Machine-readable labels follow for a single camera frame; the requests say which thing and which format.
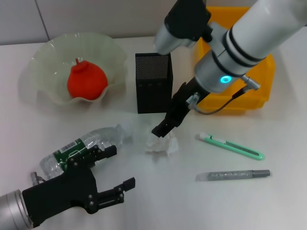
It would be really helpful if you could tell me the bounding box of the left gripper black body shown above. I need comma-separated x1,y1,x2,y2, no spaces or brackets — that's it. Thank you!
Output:
22,158,99,228

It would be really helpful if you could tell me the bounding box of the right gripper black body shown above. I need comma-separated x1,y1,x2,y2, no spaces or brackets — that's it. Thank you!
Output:
165,79,207,126

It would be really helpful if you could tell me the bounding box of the white paper ball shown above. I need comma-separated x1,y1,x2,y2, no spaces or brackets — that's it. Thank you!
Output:
145,130,180,156

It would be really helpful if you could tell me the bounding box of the clear water bottle green label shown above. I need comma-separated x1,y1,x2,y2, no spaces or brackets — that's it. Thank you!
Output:
39,124,132,180

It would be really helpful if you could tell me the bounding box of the green utility knife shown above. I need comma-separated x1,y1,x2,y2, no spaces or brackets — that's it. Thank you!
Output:
198,133,266,161

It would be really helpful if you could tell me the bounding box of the orange fruit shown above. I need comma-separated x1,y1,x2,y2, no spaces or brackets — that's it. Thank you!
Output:
66,58,108,101

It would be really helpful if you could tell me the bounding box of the black mesh pen holder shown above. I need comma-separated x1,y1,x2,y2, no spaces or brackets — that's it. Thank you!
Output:
134,51,174,114

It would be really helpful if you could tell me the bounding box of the grey marker pen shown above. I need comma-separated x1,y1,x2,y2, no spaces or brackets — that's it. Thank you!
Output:
195,169,271,183

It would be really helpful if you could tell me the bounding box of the wavy green glass fruit plate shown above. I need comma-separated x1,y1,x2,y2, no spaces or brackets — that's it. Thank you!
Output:
19,32,128,106

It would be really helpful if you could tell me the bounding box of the yellow plastic bin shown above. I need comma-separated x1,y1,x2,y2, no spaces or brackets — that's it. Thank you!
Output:
193,6,276,116

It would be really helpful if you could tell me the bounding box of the left gripper cable silver plug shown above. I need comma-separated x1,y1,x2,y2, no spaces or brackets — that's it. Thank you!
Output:
30,171,46,186

